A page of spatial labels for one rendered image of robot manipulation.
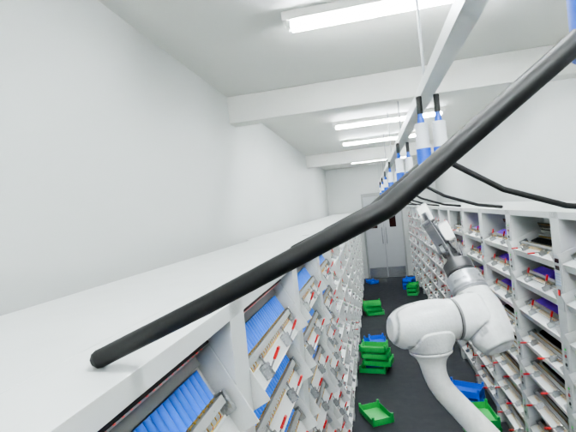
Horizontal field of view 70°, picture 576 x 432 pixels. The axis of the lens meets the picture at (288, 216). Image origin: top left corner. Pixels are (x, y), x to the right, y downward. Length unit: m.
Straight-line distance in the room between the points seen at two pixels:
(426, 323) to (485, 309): 0.15
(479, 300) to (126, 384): 0.82
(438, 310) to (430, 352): 0.10
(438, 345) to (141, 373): 0.69
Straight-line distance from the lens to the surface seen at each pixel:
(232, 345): 0.91
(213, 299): 0.52
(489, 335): 1.09
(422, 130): 1.89
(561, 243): 2.41
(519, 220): 3.07
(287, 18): 2.24
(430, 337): 1.04
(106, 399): 0.55
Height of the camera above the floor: 1.91
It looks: 1 degrees down
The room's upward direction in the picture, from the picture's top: 6 degrees counter-clockwise
